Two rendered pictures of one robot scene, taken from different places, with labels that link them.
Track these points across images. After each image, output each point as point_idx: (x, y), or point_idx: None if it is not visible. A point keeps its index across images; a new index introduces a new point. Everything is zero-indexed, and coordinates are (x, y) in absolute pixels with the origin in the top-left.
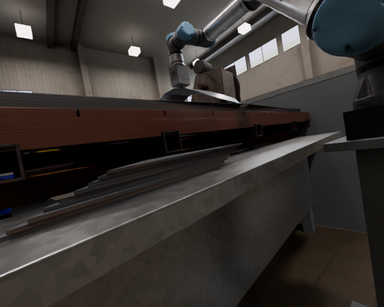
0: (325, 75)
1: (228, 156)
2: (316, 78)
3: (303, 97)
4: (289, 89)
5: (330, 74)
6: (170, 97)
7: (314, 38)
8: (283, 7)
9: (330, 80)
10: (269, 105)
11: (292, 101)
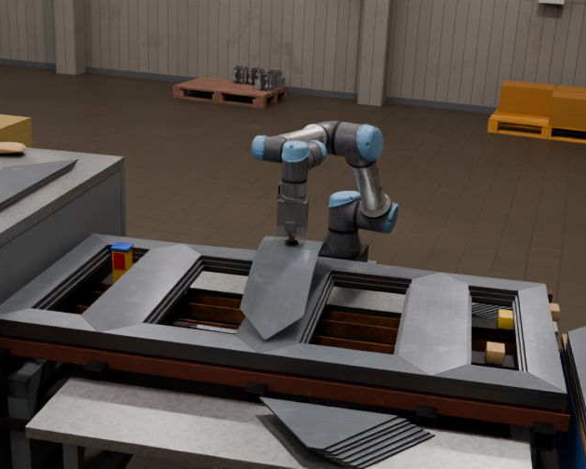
0: (102, 173)
1: (377, 309)
2: (97, 178)
3: (87, 209)
4: (76, 193)
5: (105, 171)
6: (298, 255)
7: (390, 224)
8: (377, 195)
9: (105, 182)
10: (56, 229)
11: (78, 218)
